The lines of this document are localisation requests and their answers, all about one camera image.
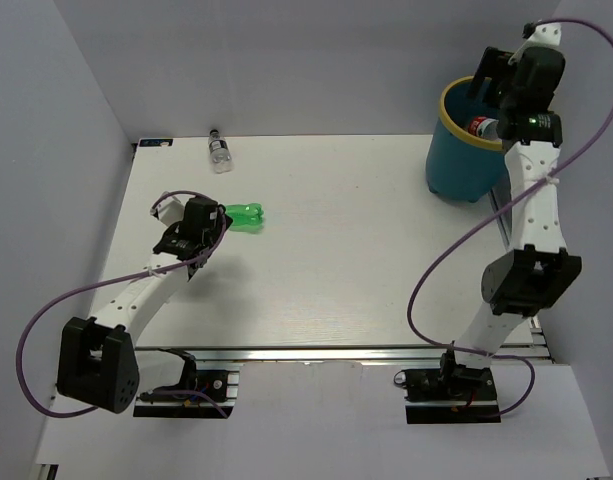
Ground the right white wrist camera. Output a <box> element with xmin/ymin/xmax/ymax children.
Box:
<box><xmin>508</xmin><ymin>22</ymin><xmax>561</xmax><ymax>65</ymax></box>

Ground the teal bin with yellow rim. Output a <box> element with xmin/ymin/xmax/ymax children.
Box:
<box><xmin>425</xmin><ymin>76</ymin><xmax>507</xmax><ymax>203</ymax></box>

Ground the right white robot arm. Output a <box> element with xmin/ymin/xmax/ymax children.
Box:
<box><xmin>437</xmin><ymin>46</ymin><xmax>582</xmax><ymax>399</ymax></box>

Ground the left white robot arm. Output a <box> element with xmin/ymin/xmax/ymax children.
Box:
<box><xmin>57</xmin><ymin>197</ymin><xmax>232</xmax><ymax>413</ymax></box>

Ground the clear bottle with black label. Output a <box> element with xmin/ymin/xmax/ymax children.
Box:
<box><xmin>208</xmin><ymin>129</ymin><xmax>233</xmax><ymax>174</ymax></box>

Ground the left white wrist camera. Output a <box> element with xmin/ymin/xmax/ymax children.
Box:
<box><xmin>150</xmin><ymin>196</ymin><xmax>184</xmax><ymax>227</ymax></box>

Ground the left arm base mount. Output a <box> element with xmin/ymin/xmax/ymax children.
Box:
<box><xmin>133</xmin><ymin>348</ymin><xmax>240</xmax><ymax>419</ymax></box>

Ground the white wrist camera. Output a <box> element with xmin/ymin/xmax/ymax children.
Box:
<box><xmin>150</xmin><ymin>196</ymin><xmax>184</xmax><ymax>227</ymax></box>
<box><xmin>508</xmin><ymin>22</ymin><xmax>561</xmax><ymax>65</ymax></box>

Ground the green plastic bottle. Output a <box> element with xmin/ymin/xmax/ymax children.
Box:
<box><xmin>226</xmin><ymin>203</ymin><xmax>264</xmax><ymax>233</ymax></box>

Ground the blue label sticker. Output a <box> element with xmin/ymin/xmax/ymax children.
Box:
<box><xmin>137</xmin><ymin>138</ymin><xmax>173</xmax><ymax>148</ymax></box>

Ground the red label water bottle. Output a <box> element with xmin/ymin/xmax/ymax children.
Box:
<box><xmin>465</xmin><ymin>115</ymin><xmax>498</xmax><ymax>141</ymax></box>

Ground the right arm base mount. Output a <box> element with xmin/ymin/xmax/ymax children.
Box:
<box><xmin>393</xmin><ymin>352</ymin><xmax>501</xmax><ymax>425</ymax></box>

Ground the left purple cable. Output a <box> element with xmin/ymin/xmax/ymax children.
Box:
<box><xmin>15</xmin><ymin>189</ymin><xmax>227</xmax><ymax>419</ymax></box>

